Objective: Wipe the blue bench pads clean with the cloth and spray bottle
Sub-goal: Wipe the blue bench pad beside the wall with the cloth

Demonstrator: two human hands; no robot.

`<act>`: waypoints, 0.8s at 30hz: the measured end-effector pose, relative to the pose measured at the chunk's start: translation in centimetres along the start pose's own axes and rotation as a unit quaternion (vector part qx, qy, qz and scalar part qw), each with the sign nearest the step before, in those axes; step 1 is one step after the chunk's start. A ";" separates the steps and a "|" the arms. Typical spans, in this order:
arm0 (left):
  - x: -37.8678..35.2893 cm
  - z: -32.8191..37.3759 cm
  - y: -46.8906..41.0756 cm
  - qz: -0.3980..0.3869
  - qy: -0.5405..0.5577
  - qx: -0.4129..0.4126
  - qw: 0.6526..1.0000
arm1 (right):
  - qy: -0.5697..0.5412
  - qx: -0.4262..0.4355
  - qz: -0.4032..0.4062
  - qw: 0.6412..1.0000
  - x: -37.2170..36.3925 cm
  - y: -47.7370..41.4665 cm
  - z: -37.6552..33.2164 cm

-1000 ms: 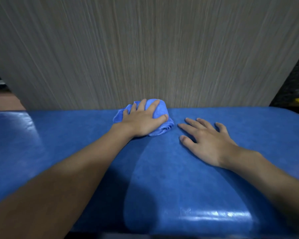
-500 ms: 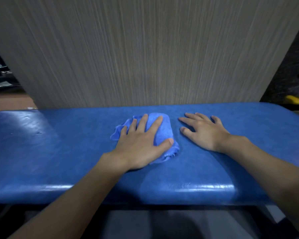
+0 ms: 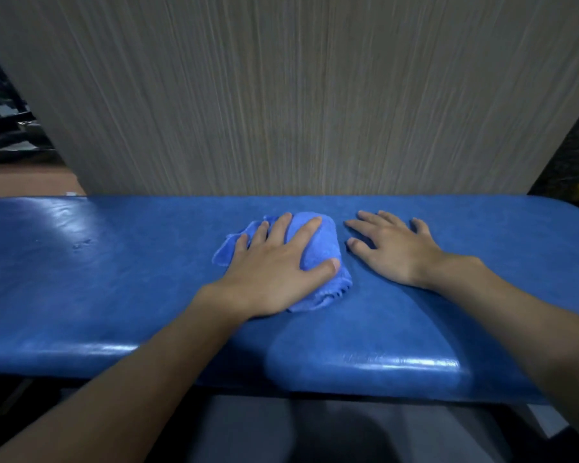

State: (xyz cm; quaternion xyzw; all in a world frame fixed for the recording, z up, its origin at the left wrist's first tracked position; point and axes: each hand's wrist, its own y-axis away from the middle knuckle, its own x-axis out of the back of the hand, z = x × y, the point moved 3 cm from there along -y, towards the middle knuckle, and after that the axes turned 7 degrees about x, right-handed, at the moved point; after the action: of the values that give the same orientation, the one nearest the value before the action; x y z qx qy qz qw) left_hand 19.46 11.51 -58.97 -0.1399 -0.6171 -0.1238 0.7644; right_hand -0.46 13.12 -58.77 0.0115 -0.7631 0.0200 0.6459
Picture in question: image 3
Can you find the black framed wall mirror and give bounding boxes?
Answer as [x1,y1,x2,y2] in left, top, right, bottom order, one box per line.
[0,41,57,165]

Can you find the person's right hand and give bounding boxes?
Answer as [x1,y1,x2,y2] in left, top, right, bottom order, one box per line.
[344,210,448,291]

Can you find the person's right forearm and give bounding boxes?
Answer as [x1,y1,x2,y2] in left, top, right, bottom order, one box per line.
[424,254,579,454]

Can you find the blue microfibre cloth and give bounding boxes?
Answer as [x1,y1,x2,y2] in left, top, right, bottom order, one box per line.
[212,211,354,314]

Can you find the person's left forearm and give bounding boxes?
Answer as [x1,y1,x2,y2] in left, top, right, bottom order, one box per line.
[0,284,250,463]

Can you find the person's left hand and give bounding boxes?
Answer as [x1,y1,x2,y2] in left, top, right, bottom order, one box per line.
[195,212,342,320]

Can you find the blue bench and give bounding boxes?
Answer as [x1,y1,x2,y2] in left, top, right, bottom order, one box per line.
[0,195,579,463]

